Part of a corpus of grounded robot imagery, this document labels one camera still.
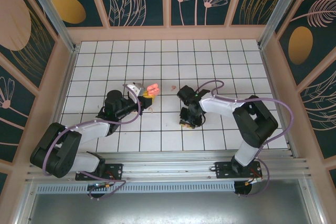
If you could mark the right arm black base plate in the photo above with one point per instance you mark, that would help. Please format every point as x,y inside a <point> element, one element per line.
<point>223,169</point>

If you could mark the aluminium frame rail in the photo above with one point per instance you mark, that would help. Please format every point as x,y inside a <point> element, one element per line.
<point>168,161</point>

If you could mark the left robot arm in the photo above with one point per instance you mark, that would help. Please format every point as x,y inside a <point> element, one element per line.
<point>89,129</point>

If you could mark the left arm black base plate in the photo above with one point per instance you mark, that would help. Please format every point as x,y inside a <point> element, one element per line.
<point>115,169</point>

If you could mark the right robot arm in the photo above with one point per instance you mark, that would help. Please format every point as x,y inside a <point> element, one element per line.
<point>254,124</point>

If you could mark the aluminium table edge rail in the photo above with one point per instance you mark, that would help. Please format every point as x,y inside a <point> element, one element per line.
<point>271,77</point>
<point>67,82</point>

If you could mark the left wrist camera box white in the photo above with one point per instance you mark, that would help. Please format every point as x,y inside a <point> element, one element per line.
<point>135,89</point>

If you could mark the aluminium corner post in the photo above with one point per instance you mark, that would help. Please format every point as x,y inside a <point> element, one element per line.
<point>56,16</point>
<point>281,11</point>

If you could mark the coral earbud charging case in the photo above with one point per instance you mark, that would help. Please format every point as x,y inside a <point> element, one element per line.
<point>153,89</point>

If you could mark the grey metal sheet panel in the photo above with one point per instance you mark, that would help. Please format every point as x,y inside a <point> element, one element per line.
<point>168,208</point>

